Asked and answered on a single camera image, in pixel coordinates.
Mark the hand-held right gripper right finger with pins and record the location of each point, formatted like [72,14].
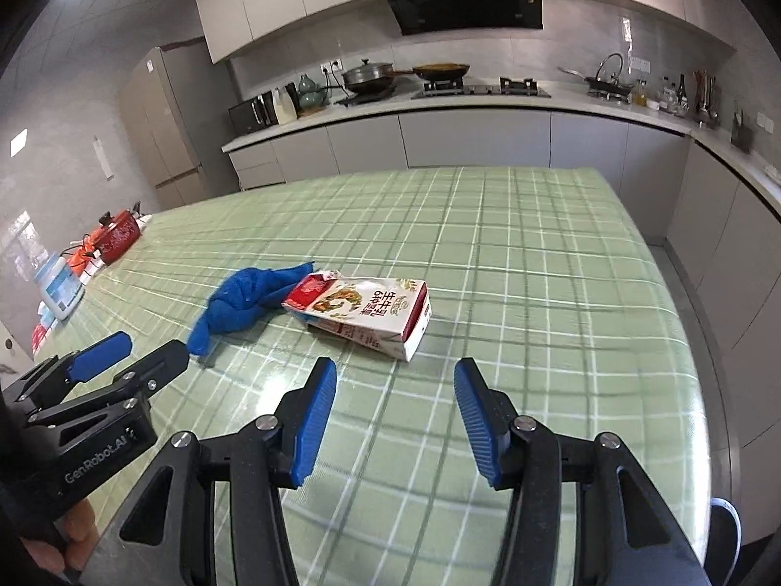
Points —
[479,421]

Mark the white wall switch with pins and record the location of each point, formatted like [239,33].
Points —
[626,30]

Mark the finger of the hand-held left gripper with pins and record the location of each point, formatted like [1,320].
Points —
[152,366]
[100,354]

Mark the white and red milk carton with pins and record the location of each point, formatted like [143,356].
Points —
[366,311]

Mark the upper wall cabinets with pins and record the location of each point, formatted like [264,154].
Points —
[274,0]

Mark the wok with glass lid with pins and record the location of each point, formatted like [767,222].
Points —
[610,76]

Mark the black knife holder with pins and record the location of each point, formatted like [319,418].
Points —
[741,134]

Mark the white jug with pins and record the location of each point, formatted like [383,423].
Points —
[285,107]

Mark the red electric pot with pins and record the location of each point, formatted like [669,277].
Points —
[116,238]

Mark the grey lidded pan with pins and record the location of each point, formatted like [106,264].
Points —
[369,79]

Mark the grey base cabinets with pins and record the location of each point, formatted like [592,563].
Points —
[476,137]

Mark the portable gas stove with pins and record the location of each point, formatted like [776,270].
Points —
[609,93]

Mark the black gas hob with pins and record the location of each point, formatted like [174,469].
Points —
[482,90]

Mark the black trash bin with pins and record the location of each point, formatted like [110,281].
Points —
[726,543]

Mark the red and white packets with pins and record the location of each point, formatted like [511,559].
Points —
[43,332]

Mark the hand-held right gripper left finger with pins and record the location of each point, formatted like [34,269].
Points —
[314,421]

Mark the white and blue box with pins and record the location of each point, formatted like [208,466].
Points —
[58,287]

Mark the white double wall socket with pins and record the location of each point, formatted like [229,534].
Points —
[639,63]

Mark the metal utensil holder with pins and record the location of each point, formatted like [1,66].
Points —
[708,104]

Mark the blue cloth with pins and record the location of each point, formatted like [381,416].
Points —
[244,296]

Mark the black induction cooker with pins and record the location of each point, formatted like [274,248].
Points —
[366,97]

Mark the black microwave oven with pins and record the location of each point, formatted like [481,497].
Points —
[250,113]

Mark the person's left hand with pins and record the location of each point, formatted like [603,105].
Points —
[79,537]

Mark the green plaid tablecloth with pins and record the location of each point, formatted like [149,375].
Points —
[518,293]

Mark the black frying pan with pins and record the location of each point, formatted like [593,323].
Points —
[442,70]

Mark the group of condiment bottles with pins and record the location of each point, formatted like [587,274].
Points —
[668,97]

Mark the beige refrigerator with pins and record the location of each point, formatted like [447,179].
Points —
[171,128]

